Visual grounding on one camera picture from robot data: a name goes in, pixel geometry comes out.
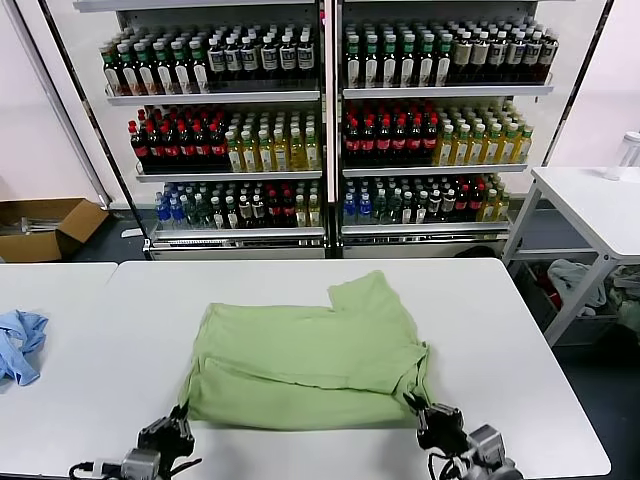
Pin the light green t-shirt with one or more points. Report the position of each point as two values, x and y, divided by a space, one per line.
300 360

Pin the small white floor piece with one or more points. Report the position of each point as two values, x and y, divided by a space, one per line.
131 232

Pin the small dark drink bottle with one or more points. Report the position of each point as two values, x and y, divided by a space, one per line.
217 216
408 212
449 210
421 211
245 215
435 210
231 216
258 215

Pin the dark bottle blue-white label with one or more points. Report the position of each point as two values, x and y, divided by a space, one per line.
233 61
269 60
549 59
306 59
287 59
216 62
498 61
515 61
533 60
249 61

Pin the white side table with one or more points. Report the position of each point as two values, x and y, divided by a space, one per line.
590 210

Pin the crumpled pale green cloth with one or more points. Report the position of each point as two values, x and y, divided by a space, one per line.
627 305

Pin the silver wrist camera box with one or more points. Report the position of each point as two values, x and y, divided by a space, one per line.
140 465
485 442

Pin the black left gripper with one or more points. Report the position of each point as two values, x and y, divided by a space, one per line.
165 442

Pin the dark bottle beige label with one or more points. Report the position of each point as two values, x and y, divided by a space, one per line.
462 62
480 62

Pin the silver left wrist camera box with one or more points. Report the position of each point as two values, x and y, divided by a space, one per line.
140 465

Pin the crumpled red cloth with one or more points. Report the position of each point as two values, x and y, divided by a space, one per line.
552 300

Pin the red-cap cola bottle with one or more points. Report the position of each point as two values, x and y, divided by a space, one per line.
186 146
430 144
170 146
202 145
218 145
153 147
368 146
352 146
462 208
289 213
399 145
383 145
414 144
138 147
274 213
476 207

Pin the open cardboard box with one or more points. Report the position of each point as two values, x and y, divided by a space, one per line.
30 247

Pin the clear plastic jar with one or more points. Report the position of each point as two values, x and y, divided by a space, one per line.
625 155

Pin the grey wall post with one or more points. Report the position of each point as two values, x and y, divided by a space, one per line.
62 100

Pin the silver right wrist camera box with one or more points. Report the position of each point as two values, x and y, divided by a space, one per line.
485 442

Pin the green-cap white-label tea bottle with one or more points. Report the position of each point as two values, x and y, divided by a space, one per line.
147 74
112 75
390 67
353 67
371 67
200 72
427 66
182 73
408 66
164 73
444 65
129 75

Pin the dark grey storage crate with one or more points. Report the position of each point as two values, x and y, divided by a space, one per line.
580 330

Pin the grey metal drinks shelf unit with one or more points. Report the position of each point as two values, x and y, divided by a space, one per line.
450 91
225 96

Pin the clear green water bottle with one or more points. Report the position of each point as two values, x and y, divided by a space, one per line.
395 212
381 211
203 215
189 215

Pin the grey metal rods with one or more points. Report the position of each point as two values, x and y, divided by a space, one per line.
35 225

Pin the blue water bottle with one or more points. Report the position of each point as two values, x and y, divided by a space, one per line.
365 212
161 212
175 214
350 212

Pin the crumpled blue cloth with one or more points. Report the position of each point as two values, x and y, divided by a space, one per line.
20 350

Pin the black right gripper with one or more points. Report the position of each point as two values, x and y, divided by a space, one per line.
447 432

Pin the crumpled grey cloth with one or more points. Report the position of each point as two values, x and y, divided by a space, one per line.
570 280

